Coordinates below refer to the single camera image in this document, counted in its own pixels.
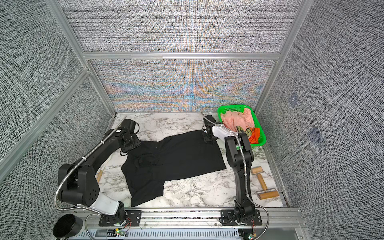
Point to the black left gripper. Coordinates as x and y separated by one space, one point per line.
136 143

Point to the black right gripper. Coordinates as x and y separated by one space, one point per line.
205 139

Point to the black t-shirt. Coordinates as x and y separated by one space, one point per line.
177 157

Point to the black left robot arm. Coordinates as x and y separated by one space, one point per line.
77 182

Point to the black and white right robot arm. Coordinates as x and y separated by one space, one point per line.
240 157

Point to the pink t-shirt in basket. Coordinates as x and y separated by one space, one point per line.
232 119

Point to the green plastic basket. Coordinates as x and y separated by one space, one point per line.
240 108

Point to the orange graphic t-shirt in basket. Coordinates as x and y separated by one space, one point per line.
252 133

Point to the wooden roller near right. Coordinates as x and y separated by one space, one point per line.
258 172

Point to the wooden roller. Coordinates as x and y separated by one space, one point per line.
268 194
258 172

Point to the wooden roller far right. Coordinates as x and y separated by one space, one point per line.
268 194

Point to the black cup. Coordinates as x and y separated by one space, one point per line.
67 226

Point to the white spatula wooden handle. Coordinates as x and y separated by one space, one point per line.
99 176

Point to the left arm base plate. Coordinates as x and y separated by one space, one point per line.
129 218

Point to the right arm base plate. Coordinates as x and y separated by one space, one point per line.
233 217

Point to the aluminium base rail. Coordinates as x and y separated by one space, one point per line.
197 224

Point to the aluminium frame of enclosure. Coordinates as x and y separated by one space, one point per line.
42 60

